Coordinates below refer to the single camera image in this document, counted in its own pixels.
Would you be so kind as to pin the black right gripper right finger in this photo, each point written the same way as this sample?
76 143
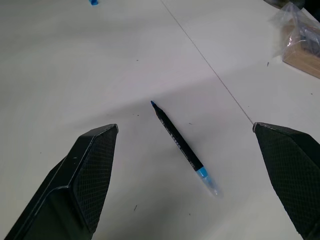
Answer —
295 170

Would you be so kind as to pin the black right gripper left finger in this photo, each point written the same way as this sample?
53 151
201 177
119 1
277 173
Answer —
62 190

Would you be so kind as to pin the black and blue marker pen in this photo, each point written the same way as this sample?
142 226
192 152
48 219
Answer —
180 145

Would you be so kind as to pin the blue pen cap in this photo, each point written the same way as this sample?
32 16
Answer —
94 2

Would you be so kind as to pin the light wooden block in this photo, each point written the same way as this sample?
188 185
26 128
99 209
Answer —
298 56

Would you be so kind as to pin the clear plastic bag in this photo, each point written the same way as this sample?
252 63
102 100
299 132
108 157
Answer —
300 27

